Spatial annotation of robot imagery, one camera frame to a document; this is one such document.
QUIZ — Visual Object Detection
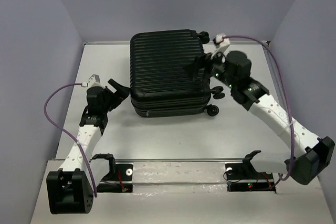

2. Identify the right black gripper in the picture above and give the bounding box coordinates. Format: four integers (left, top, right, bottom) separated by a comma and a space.
182, 47, 235, 90

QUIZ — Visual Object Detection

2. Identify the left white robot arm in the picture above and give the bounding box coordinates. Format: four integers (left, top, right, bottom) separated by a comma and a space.
46, 74, 130, 215

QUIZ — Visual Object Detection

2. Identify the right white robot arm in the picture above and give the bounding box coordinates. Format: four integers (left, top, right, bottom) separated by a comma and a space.
183, 51, 335, 185

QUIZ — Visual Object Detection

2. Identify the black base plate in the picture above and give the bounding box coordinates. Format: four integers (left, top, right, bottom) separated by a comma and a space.
97, 163, 133, 193
223, 151, 276, 193

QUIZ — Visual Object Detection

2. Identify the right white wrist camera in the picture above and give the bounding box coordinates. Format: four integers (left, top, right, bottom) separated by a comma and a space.
211, 33, 231, 59

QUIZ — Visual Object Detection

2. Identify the black hard-shell suitcase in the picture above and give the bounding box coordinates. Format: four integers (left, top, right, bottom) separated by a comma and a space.
130, 29, 225, 118

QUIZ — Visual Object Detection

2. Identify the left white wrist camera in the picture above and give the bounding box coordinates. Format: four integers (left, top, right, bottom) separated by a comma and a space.
87, 74, 101, 88

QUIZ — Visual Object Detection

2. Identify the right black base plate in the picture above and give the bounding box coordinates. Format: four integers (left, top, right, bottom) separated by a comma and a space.
223, 151, 276, 193

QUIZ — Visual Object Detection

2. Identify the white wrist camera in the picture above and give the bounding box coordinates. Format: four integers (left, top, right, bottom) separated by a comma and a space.
211, 33, 231, 59
87, 74, 101, 88

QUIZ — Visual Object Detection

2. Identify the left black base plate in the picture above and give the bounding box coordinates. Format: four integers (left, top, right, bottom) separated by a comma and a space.
97, 163, 133, 193

